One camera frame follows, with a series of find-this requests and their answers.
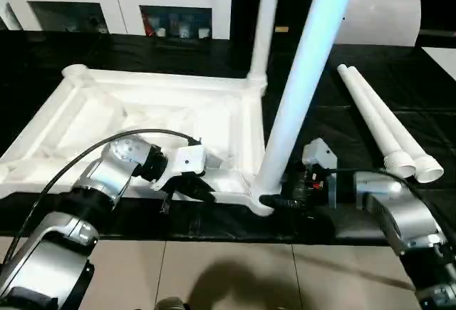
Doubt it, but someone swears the white plastic table top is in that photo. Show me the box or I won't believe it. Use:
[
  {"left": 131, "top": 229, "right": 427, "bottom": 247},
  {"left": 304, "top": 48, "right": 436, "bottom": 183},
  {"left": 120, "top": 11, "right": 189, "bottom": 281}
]
[{"left": 0, "top": 63, "right": 276, "bottom": 218}]

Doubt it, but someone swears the white plastic table leg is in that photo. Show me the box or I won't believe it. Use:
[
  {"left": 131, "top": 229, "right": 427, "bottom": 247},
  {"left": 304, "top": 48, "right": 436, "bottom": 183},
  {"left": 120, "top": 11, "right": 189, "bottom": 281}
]
[
  {"left": 245, "top": 0, "right": 283, "bottom": 93},
  {"left": 254, "top": 0, "right": 365, "bottom": 197},
  {"left": 336, "top": 63, "right": 418, "bottom": 180},
  {"left": 346, "top": 65, "right": 446, "bottom": 185}
]

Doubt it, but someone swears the black cabinet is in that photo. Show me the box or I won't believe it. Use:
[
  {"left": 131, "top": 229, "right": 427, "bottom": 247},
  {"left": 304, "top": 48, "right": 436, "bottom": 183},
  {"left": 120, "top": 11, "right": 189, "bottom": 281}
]
[{"left": 231, "top": 0, "right": 343, "bottom": 79}]

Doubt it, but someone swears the white flat board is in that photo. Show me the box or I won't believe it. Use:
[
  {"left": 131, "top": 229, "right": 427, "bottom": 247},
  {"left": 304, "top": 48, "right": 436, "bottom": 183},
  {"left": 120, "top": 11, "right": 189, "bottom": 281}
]
[{"left": 421, "top": 46, "right": 456, "bottom": 76}]

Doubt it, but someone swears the black table mat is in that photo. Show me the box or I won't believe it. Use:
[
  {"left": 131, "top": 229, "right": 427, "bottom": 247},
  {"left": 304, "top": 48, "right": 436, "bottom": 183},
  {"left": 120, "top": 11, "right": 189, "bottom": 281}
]
[{"left": 0, "top": 30, "right": 456, "bottom": 247}]

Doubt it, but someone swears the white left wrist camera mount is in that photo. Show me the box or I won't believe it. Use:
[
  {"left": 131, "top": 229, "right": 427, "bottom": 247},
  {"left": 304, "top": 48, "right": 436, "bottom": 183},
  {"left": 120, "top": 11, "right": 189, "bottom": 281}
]
[{"left": 149, "top": 143, "right": 210, "bottom": 194}]

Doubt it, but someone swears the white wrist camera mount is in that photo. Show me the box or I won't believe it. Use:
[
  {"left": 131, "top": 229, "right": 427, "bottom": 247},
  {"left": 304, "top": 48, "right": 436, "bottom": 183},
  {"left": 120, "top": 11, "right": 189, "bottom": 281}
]
[
  {"left": 149, "top": 143, "right": 210, "bottom": 194},
  {"left": 301, "top": 138, "right": 339, "bottom": 212}
]

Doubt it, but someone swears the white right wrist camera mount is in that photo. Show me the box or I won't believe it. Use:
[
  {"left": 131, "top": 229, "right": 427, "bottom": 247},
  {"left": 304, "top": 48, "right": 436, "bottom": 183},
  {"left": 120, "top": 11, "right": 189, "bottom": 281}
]
[{"left": 301, "top": 138, "right": 339, "bottom": 212}]

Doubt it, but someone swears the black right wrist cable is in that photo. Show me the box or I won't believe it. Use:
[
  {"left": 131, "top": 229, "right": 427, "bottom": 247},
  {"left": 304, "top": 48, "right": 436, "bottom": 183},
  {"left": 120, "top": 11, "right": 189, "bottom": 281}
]
[{"left": 321, "top": 166, "right": 450, "bottom": 233}]

